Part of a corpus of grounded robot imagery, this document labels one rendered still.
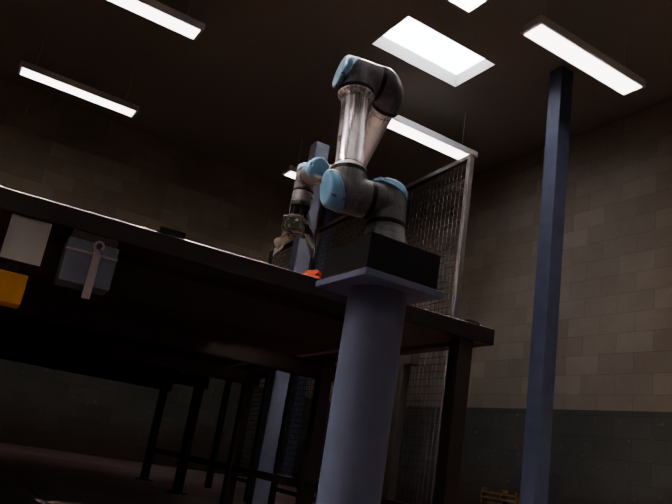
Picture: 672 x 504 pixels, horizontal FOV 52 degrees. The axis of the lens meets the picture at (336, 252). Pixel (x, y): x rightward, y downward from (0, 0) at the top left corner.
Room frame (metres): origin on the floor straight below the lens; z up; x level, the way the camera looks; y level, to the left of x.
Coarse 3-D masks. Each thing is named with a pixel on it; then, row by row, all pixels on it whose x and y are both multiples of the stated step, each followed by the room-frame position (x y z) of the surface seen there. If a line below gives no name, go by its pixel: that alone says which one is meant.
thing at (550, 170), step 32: (544, 160) 5.92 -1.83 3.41; (544, 192) 5.89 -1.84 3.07; (544, 224) 5.87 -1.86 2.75; (544, 256) 5.84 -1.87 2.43; (544, 288) 5.82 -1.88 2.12; (544, 320) 5.80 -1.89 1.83; (544, 352) 5.79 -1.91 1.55; (544, 384) 5.80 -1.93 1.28; (544, 416) 5.81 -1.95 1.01; (544, 448) 5.82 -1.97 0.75; (544, 480) 5.84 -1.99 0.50
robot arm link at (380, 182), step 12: (372, 180) 1.92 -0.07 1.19; (384, 180) 1.88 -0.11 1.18; (396, 180) 1.88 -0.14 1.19; (384, 192) 1.86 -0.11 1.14; (396, 192) 1.88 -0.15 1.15; (372, 204) 1.86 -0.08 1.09; (384, 204) 1.87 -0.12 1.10; (396, 204) 1.88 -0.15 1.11; (372, 216) 1.89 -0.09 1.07; (384, 216) 1.87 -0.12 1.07; (396, 216) 1.87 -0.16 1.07
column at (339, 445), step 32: (352, 288) 1.88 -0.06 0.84; (384, 288) 1.84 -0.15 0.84; (416, 288) 1.82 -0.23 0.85; (352, 320) 1.86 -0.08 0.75; (384, 320) 1.84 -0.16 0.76; (352, 352) 1.85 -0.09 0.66; (384, 352) 1.84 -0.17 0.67; (352, 384) 1.84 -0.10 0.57; (384, 384) 1.85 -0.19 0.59; (352, 416) 1.84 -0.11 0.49; (384, 416) 1.86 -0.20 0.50; (352, 448) 1.84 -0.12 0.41; (384, 448) 1.87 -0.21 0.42; (320, 480) 1.90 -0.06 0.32; (352, 480) 1.84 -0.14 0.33
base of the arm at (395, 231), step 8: (368, 224) 1.90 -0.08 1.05; (376, 224) 1.88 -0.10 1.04; (384, 224) 1.87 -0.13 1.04; (392, 224) 1.87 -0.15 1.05; (400, 224) 1.88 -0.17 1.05; (368, 232) 1.88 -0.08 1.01; (376, 232) 1.87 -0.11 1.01; (384, 232) 1.86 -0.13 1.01; (392, 232) 1.86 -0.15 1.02; (400, 232) 1.87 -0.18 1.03; (400, 240) 1.86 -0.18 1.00
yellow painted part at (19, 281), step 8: (8, 264) 1.75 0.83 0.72; (16, 264) 1.75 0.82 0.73; (0, 272) 1.71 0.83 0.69; (8, 272) 1.72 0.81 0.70; (0, 280) 1.71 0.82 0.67; (8, 280) 1.72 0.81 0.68; (16, 280) 1.73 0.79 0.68; (24, 280) 1.74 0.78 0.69; (0, 288) 1.71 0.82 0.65; (8, 288) 1.72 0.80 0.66; (16, 288) 1.73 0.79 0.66; (24, 288) 1.74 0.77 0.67; (0, 296) 1.72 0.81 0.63; (8, 296) 1.72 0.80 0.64; (16, 296) 1.73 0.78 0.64; (0, 304) 1.77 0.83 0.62; (8, 304) 1.75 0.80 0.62; (16, 304) 1.74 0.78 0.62
